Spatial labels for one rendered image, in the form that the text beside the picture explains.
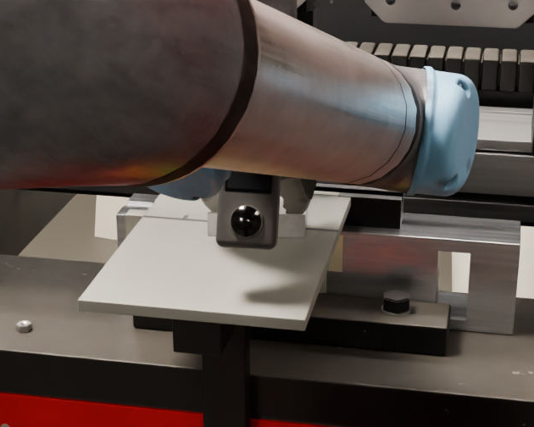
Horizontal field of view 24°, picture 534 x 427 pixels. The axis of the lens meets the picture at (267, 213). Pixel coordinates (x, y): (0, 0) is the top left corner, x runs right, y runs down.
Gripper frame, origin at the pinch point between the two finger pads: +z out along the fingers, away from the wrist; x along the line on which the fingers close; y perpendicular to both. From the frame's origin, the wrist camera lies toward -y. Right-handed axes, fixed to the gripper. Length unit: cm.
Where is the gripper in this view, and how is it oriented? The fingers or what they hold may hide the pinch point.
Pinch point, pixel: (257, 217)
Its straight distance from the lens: 109.4
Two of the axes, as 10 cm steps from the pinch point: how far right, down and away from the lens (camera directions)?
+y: 0.4, -8.8, 4.7
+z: 0.3, 4.7, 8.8
